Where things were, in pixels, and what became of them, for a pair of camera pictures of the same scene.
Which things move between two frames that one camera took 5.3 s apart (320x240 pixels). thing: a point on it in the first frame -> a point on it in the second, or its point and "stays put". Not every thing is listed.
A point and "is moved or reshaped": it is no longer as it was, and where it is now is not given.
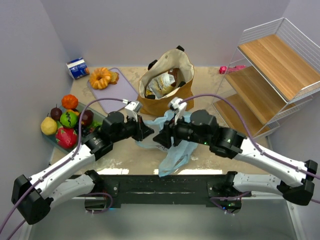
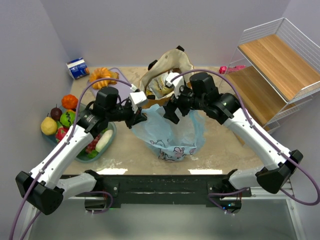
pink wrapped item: [225, 69] stays put
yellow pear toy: [49, 126] stays put
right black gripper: [169, 135] -> [172, 107]
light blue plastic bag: [176, 156] is moved or reshaped
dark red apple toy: [56, 113] stays put
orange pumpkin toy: [69, 101] stays put
